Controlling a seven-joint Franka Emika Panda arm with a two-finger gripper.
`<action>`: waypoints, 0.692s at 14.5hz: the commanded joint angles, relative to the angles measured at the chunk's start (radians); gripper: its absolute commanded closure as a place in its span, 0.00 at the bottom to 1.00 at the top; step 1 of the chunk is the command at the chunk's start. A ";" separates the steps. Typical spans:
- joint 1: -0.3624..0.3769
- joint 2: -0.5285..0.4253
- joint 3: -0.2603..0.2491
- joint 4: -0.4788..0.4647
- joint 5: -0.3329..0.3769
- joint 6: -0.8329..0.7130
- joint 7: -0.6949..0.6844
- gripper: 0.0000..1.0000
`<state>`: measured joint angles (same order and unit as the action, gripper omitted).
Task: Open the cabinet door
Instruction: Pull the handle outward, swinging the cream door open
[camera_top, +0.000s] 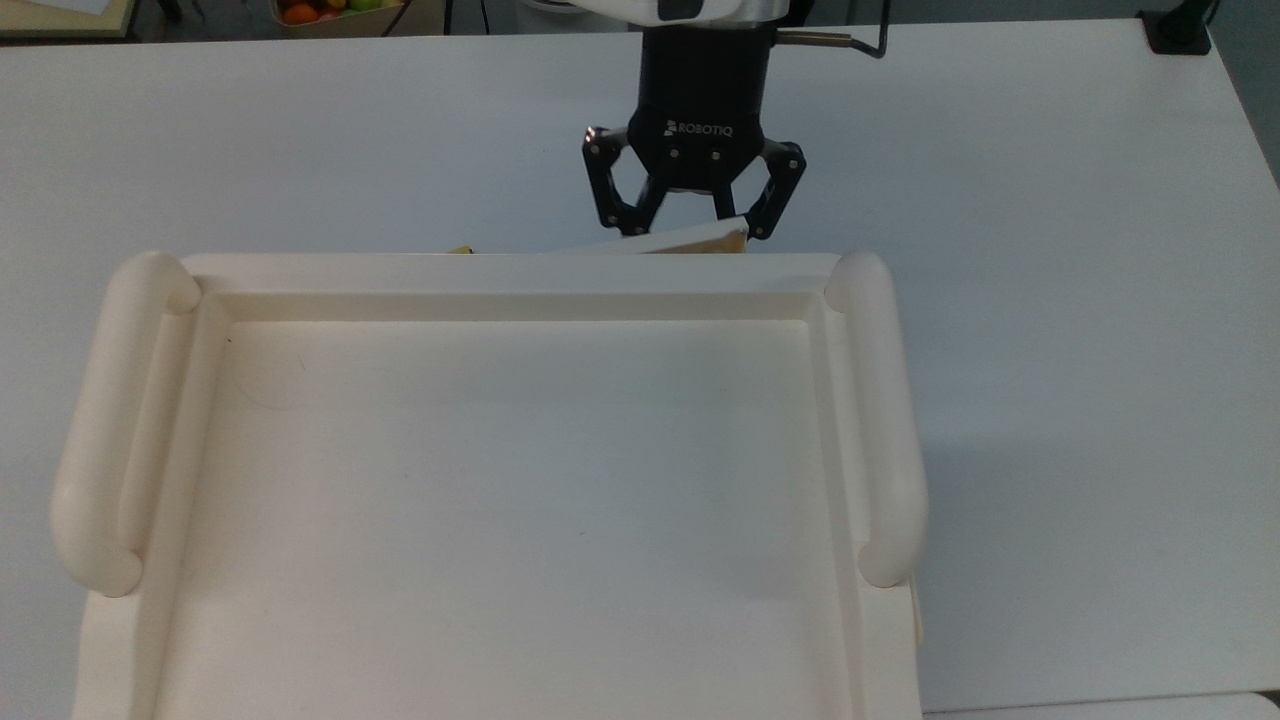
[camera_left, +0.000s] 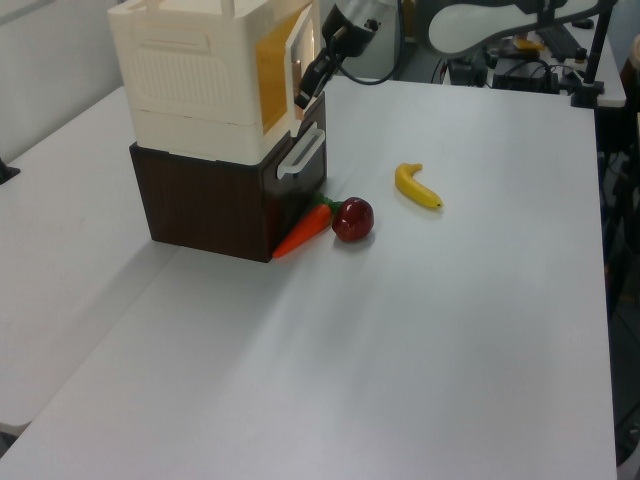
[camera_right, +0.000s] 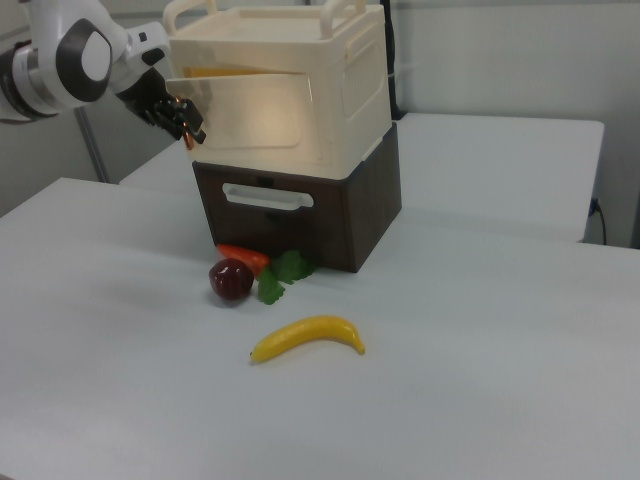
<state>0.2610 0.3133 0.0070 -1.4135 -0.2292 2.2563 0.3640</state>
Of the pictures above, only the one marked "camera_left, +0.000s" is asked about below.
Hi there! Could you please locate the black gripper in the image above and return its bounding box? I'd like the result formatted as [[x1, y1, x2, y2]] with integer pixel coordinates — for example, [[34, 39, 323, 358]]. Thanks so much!
[[293, 4, 377, 110]]

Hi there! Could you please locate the cream cabinet door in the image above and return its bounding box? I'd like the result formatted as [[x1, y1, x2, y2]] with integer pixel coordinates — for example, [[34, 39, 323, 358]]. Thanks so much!
[[282, 0, 322, 135]]

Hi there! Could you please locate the cream plastic toy cabinet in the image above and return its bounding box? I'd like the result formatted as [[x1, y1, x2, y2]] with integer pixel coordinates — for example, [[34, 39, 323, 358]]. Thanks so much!
[[106, 0, 322, 167]]

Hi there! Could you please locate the yellow toy banana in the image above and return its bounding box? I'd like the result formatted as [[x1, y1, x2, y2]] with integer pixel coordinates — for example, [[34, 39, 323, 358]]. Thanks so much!
[[394, 162, 445, 212]]

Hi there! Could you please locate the red toy apple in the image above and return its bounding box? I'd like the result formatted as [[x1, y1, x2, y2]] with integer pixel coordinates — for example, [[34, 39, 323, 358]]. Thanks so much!
[[331, 196, 376, 245]]

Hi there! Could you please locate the orange toy carrot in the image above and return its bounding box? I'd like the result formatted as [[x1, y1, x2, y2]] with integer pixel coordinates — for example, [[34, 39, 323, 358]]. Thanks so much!
[[271, 192, 346, 260]]

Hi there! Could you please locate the dark brown drawer unit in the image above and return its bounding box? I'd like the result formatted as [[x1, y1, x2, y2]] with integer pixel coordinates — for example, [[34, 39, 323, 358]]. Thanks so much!
[[128, 92, 329, 265]]

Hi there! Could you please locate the black electronics box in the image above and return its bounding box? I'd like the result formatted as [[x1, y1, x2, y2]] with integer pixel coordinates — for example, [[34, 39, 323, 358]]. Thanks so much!
[[491, 57, 560, 95]]

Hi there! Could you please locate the black keyboard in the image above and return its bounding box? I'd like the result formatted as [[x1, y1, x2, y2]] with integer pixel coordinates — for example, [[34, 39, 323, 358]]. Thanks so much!
[[541, 28, 587, 65]]

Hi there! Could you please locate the black table clamp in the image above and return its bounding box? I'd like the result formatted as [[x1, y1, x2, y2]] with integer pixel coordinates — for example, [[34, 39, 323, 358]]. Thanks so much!
[[570, 79, 607, 109]]

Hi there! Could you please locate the white drawer handle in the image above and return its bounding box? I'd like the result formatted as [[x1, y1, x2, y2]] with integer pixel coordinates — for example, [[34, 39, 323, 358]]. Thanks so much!
[[275, 126, 327, 182]]

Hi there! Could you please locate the black device with cables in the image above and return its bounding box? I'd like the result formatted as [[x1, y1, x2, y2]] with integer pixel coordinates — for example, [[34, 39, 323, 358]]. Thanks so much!
[[446, 54, 490, 89]]

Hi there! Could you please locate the black camera pole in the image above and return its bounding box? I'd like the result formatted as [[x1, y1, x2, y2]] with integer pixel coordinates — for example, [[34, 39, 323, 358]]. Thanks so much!
[[582, 0, 618, 89]]

